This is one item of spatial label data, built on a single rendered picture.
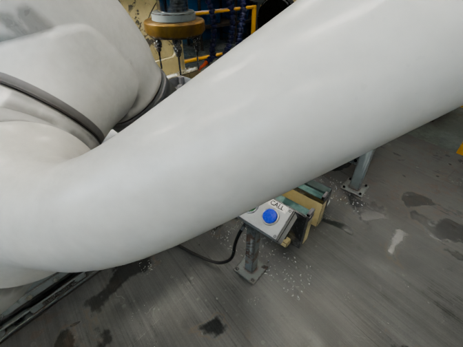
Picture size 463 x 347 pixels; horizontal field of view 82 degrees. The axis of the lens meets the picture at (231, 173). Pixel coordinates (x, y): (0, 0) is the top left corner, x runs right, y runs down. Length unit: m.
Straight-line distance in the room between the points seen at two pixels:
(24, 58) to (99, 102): 0.05
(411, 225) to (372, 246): 0.18
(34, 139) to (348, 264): 0.79
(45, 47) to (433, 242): 1.01
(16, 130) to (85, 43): 0.09
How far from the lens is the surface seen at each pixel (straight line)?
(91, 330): 0.78
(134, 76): 0.27
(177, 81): 1.04
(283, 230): 0.55
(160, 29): 0.86
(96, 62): 0.25
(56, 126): 0.23
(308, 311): 0.76
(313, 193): 0.85
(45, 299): 0.83
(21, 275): 0.21
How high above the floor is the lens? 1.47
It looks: 38 degrees down
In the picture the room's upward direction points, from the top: straight up
